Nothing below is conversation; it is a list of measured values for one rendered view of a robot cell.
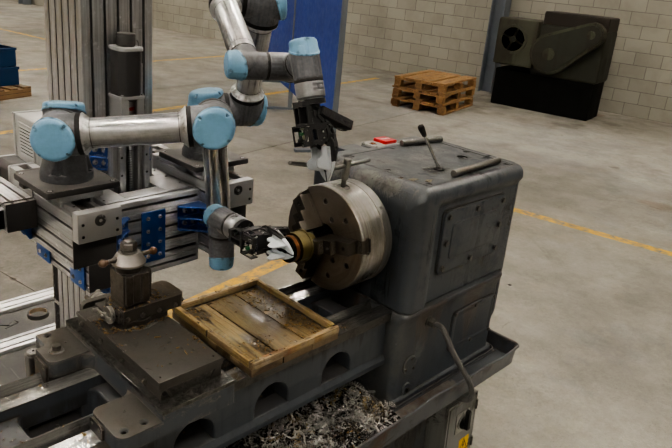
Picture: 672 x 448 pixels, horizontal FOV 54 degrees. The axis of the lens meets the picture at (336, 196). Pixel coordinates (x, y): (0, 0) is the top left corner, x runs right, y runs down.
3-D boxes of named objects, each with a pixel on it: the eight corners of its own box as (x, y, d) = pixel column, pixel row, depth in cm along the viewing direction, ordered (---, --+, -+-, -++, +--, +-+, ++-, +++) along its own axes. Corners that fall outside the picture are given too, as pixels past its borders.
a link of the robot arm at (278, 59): (261, 54, 179) (272, 47, 169) (300, 56, 183) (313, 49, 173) (262, 84, 180) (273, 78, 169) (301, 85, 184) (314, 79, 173)
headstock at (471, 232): (408, 226, 267) (421, 132, 255) (511, 269, 236) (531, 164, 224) (298, 261, 226) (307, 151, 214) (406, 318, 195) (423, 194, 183)
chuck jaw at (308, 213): (321, 228, 196) (307, 192, 198) (331, 223, 193) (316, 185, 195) (294, 236, 189) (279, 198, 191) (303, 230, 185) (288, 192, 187)
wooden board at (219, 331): (256, 288, 205) (257, 277, 203) (338, 339, 181) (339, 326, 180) (171, 317, 184) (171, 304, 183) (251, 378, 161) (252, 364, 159)
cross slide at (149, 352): (129, 300, 179) (129, 285, 177) (222, 375, 151) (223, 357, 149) (68, 319, 167) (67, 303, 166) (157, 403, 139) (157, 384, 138)
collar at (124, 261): (135, 253, 162) (135, 241, 161) (152, 264, 157) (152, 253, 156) (105, 260, 157) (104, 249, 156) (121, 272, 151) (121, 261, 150)
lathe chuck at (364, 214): (302, 254, 214) (317, 164, 202) (373, 301, 195) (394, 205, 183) (281, 261, 208) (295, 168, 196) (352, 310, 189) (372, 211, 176)
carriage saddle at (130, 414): (134, 317, 182) (134, 298, 180) (237, 401, 152) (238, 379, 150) (22, 354, 161) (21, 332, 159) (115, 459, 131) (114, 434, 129)
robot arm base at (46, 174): (30, 174, 197) (28, 141, 194) (79, 166, 207) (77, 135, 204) (53, 188, 187) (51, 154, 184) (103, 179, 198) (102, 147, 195)
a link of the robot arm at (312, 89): (309, 84, 173) (331, 79, 168) (312, 101, 174) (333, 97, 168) (288, 85, 168) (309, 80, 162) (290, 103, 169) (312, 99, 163)
